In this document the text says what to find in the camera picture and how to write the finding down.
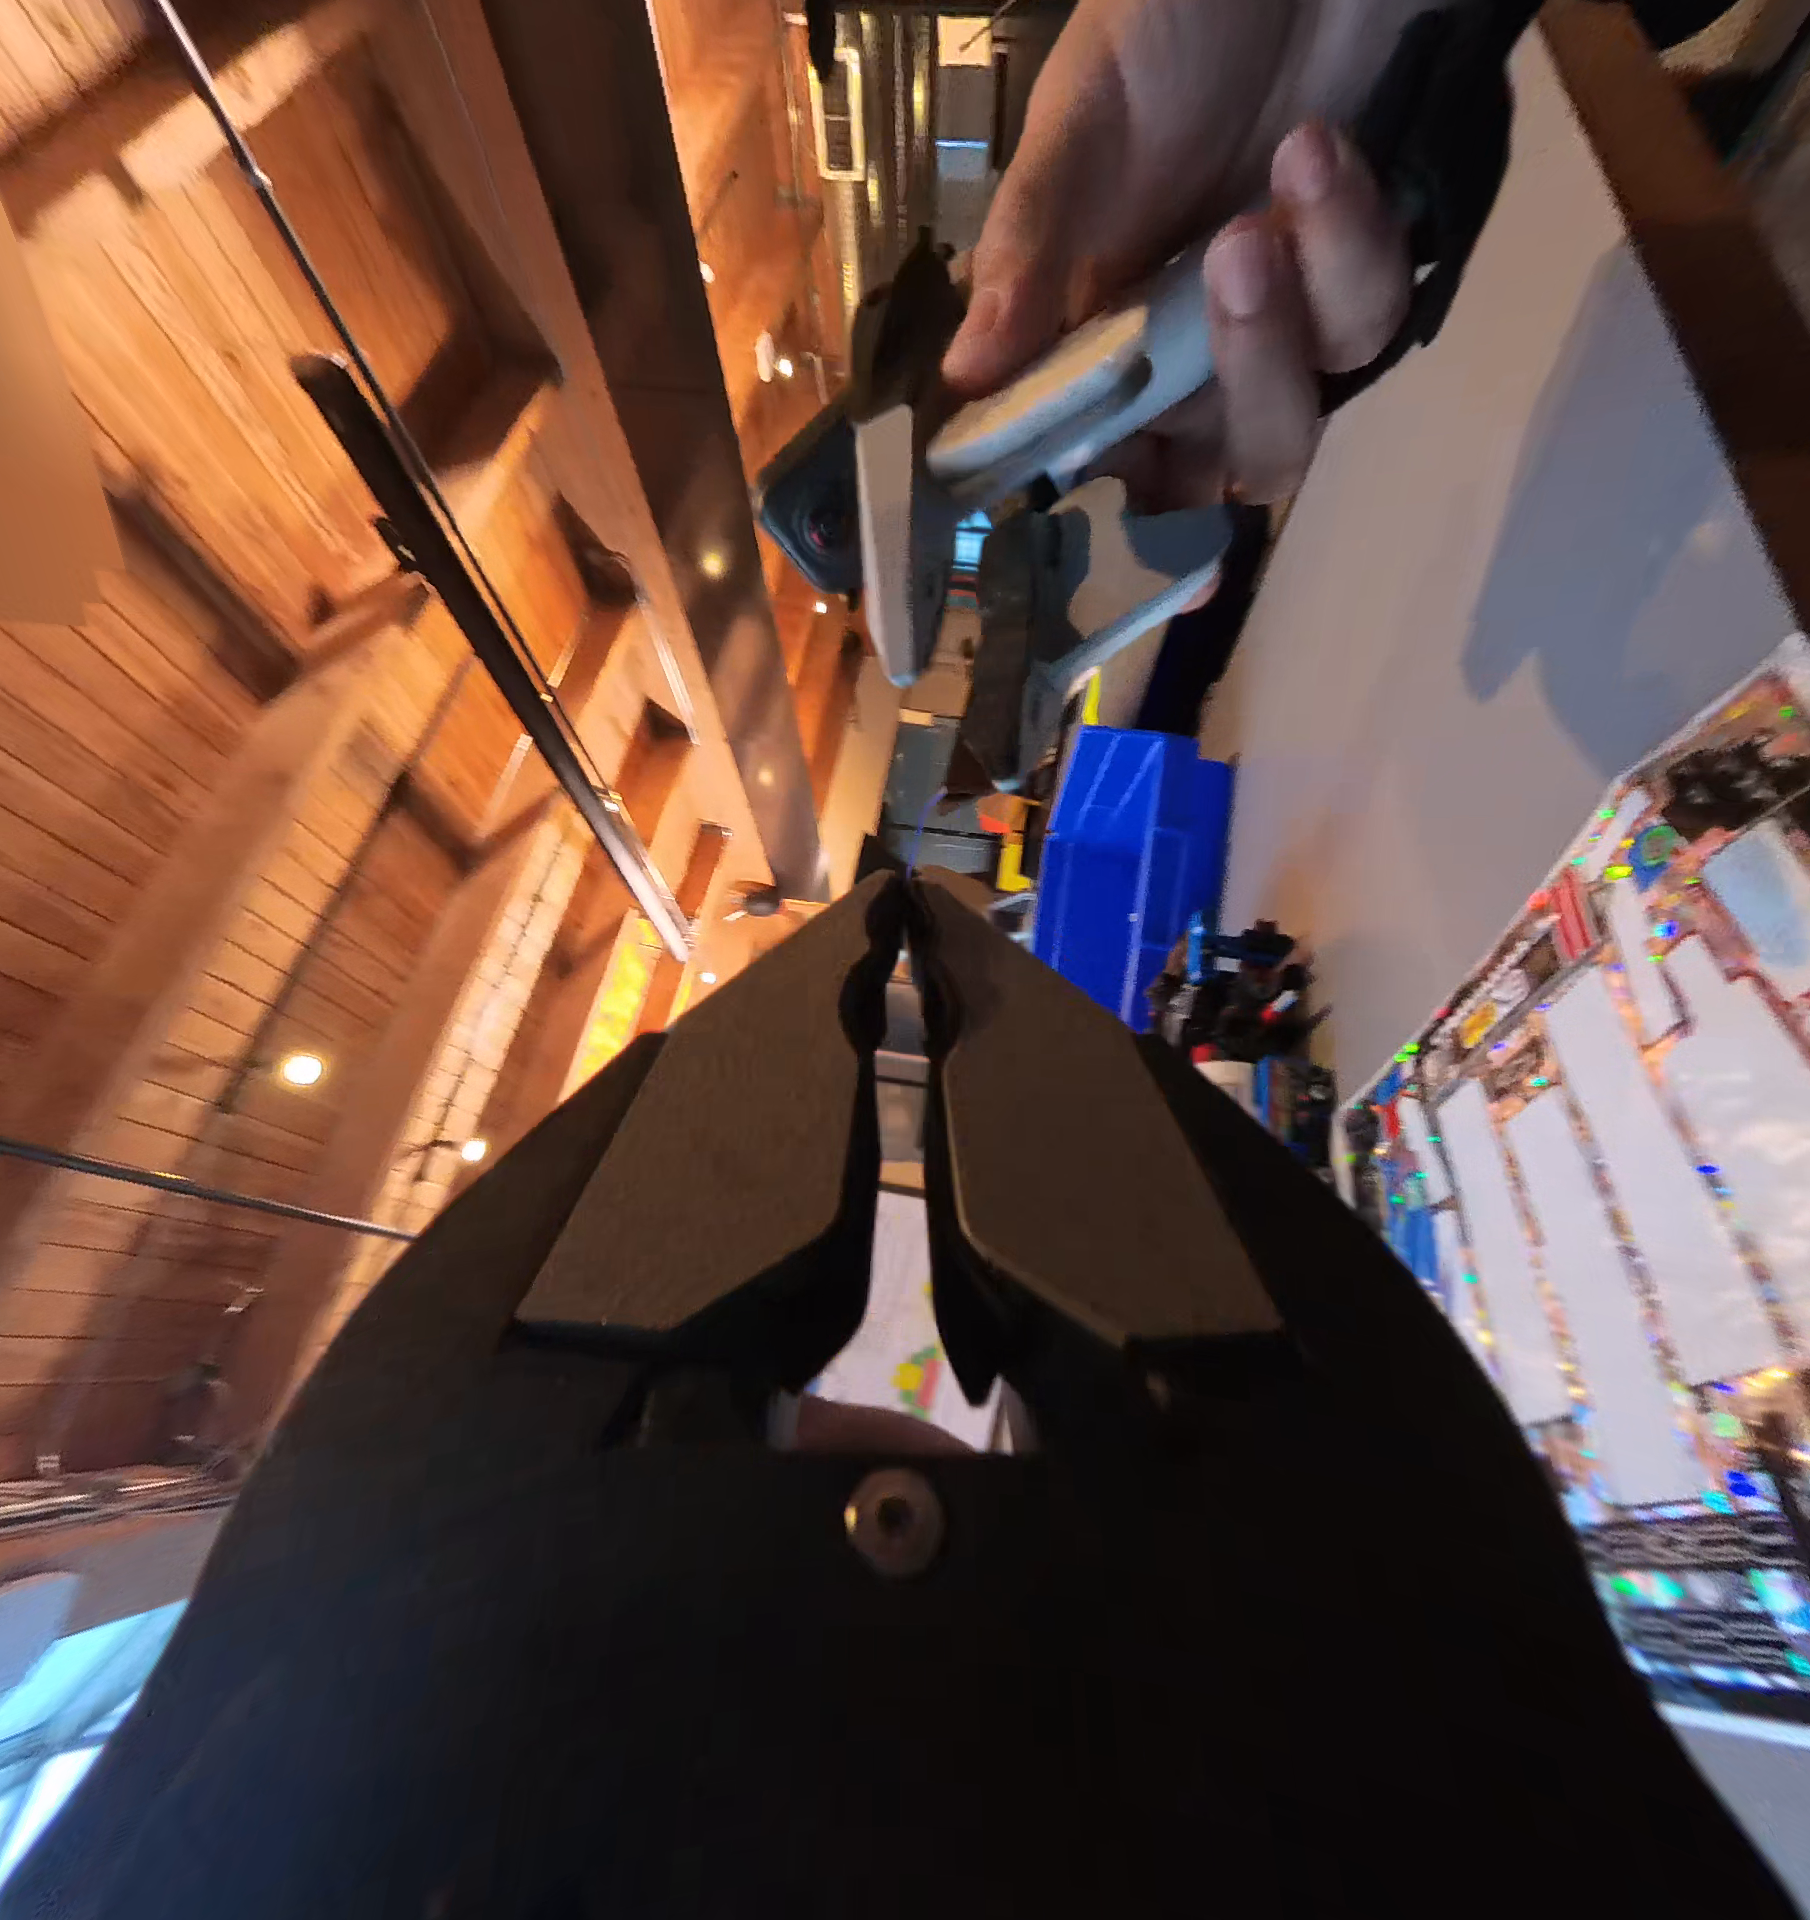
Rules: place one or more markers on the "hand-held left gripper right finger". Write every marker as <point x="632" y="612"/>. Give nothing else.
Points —
<point x="1100" y="1184"/>

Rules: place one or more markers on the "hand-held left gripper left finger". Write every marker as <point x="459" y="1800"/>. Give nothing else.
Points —
<point x="709" y="1170"/>

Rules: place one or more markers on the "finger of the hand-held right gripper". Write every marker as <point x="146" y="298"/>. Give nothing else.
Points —
<point x="1018" y="645"/>
<point x="898" y="556"/>

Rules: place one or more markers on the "toy brick race car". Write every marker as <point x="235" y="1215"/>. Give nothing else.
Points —
<point x="1250" y="1006"/>

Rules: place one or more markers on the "holographic sticker sheet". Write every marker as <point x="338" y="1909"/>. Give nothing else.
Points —
<point x="1624" y="1170"/>

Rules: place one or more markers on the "grey desk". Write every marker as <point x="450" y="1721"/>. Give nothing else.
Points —
<point x="1521" y="526"/>

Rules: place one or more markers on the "person's right hand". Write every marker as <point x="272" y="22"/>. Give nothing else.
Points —
<point x="1145" y="136"/>

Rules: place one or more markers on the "person's left hand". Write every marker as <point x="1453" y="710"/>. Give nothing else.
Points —
<point x="875" y="1429"/>

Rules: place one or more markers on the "blue plastic bin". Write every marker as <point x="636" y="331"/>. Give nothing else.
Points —
<point x="1131" y="855"/>

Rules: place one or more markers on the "black ceiling track rail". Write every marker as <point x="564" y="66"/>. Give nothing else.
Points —
<point x="395" y="510"/>

